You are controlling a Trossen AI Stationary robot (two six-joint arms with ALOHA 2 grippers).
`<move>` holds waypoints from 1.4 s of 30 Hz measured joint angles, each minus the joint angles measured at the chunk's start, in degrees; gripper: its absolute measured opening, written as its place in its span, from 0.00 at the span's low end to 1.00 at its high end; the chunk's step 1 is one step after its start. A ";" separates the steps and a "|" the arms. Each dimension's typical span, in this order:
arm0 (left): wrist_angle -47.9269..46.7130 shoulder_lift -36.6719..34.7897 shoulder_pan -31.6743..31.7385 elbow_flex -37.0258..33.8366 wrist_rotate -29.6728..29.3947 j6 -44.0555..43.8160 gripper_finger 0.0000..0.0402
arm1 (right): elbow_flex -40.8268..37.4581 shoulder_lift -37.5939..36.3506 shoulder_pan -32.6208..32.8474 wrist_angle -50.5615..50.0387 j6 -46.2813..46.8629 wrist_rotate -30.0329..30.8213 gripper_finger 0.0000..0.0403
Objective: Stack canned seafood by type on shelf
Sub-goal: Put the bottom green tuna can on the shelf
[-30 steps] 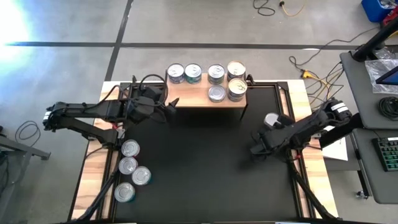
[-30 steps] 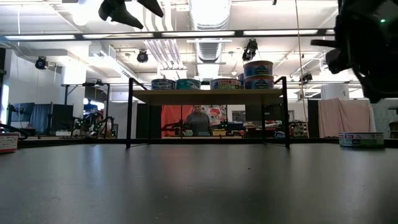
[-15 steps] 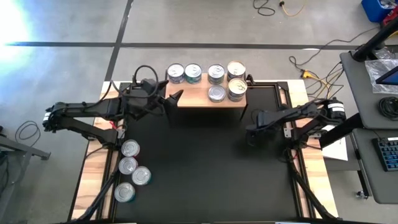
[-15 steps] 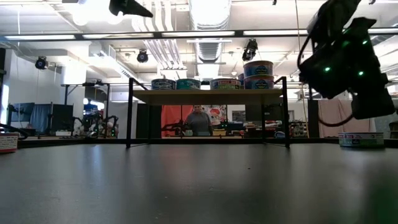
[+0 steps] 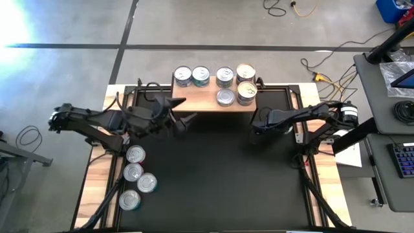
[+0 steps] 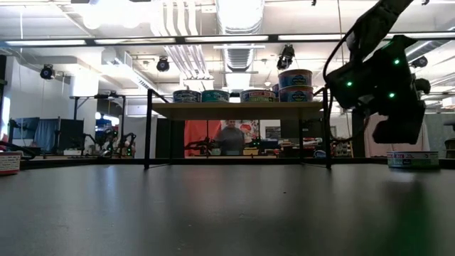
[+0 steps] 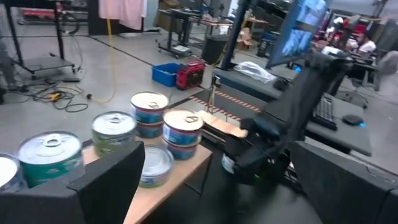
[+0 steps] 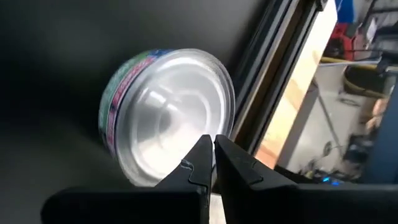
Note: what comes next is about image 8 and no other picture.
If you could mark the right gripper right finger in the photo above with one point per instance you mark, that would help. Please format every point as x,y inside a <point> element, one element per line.
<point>248,202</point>

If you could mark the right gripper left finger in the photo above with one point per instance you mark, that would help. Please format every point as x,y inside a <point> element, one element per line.
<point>186,205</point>

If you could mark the green-grey labelled tin can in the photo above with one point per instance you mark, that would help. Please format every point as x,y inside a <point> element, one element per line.
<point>174,109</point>

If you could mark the red bag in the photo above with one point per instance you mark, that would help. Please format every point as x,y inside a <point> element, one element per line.
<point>345,40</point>

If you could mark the blue plastic bin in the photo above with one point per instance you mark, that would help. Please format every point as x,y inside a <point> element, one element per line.
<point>345,9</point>

